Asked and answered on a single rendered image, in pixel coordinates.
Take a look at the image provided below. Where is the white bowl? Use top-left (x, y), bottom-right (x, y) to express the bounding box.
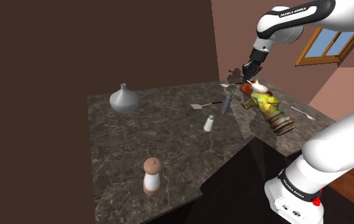
top-left (246, 80), bottom-right (269, 94)

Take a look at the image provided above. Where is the yellow-green colourful figure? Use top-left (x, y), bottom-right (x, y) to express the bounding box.
top-left (240, 83), bottom-right (297, 137)

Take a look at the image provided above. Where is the grey-blue bottle with green top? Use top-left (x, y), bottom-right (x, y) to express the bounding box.
top-left (221, 89), bottom-right (235, 115)

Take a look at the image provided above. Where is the small white salt shaker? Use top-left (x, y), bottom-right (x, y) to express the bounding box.
top-left (203, 114), bottom-right (215, 132)

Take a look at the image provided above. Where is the dark robot stand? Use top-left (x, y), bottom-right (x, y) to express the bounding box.
top-left (147, 136), bottom-right (354, 224)

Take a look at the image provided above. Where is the grey round vase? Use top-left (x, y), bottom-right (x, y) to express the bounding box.
top-left (109, 83), bottom-right (140, 115)

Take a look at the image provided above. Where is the wood and white pepper mill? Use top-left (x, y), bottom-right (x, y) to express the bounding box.
top-left (142, 156), bottom-right (164, 196)

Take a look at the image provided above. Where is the silver spoon with dark handle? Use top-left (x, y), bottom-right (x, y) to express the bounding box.
top-left (219, 81), bottom-right (244, 88)

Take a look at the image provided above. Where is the wooden frame window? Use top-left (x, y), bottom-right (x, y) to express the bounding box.
top-left (294, 27), bottom-right (354, 67)

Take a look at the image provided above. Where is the silver spatula with black handle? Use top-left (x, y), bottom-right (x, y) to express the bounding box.
top-left (190, 101), bottom-right (224, 110)

